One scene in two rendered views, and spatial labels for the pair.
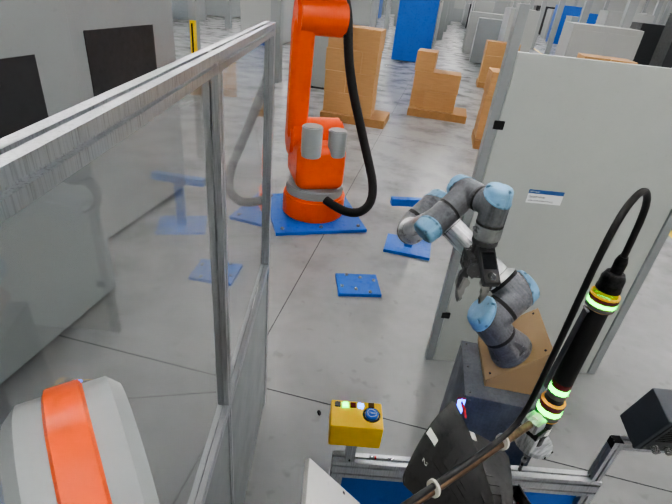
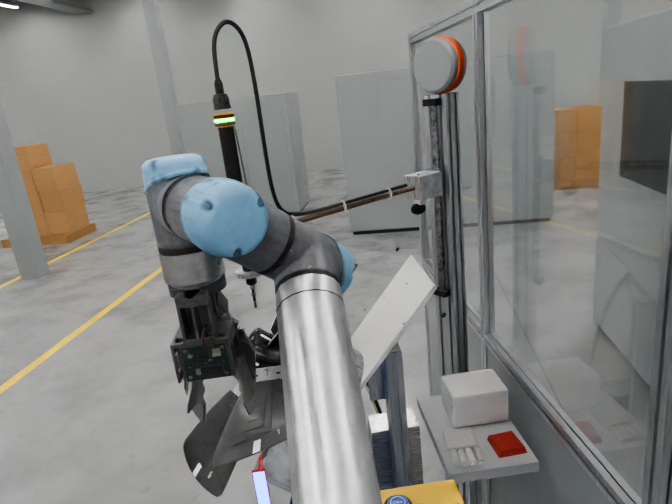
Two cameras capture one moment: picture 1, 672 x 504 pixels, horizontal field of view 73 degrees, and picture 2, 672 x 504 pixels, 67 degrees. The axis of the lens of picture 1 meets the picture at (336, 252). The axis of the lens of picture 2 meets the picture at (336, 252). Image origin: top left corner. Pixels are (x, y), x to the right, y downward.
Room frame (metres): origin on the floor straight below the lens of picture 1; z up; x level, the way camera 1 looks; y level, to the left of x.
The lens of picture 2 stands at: (1.75, -0.24, 1.83)
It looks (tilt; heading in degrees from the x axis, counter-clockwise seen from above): 17 degrees down; 179
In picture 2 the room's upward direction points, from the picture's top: 6 degrees counter-clockwise
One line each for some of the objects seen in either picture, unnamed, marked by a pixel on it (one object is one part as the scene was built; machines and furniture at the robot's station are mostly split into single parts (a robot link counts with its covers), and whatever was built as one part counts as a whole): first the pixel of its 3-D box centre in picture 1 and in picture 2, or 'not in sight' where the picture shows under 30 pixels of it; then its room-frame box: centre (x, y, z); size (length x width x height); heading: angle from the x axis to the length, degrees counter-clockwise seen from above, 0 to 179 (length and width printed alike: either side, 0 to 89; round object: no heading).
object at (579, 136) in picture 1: (564, 227); not in sight; (2.44, -1.31, 1.10); 1.21 x 0.05 x 2.20; 92
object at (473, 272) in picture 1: (479, 255); (204, 325); (1.14, -0.41, 1.57); 0.09 x 0.08 x 0.12; 2
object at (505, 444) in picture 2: not in sight; (506, 443); (0.57, 0.18, 0.87); 0.08 x 0.08 x 0.02; 5
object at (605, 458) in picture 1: (605, 458); not in sight; (0.99, -0.94, 0.96); 0.03 x 0.03 x 0.20; 2
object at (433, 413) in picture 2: not in sight; (471, 430); (0.47, 0.12, 0.85); 0.36 x 0.24 x 0.03; 2
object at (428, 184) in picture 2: not in sight; (425, 184); (0.23, 0.07, 1.55); 0.10 x 0.07 x 0.08; 127
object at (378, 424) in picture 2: not in sight; (395, 449); (0.37, -0.10, 0.73); 0.15 x 0.09 x 0.22; 92
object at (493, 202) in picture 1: (494, 205); (182, 202); (1.13, -0.41, 1.73); 0.09 x 0.08 x 0.11; 33
